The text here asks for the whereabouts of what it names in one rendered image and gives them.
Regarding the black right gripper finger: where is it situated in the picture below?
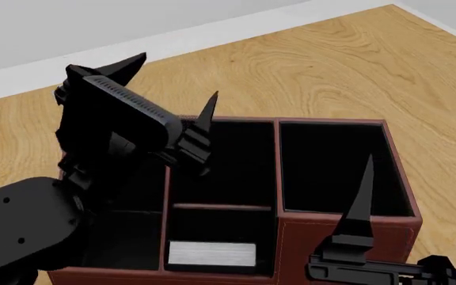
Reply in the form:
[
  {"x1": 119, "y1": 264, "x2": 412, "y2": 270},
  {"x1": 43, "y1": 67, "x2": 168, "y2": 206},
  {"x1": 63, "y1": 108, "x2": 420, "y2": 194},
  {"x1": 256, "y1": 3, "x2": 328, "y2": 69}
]
[{"x1": 321, "y1": 153, "x2": 375, "y2": 266}]

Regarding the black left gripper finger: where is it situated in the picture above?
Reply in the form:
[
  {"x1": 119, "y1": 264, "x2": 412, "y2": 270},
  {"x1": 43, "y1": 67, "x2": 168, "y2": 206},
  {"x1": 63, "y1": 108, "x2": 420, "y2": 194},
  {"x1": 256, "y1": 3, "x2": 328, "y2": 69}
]
[
  {"x1": 175, "y1": 89, "x2": 220, "y2": 177},
  {"x1": 94, "y1": 52, "x2": 148, "y2": 86}
]

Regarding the brown leather compartment caddy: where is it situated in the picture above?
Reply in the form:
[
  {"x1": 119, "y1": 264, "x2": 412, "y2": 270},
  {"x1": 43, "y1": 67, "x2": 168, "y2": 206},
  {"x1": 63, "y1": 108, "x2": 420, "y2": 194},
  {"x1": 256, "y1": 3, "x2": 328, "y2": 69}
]
[{"x1": 47, "y1": 115, "x2": 424, "y2": 285}]

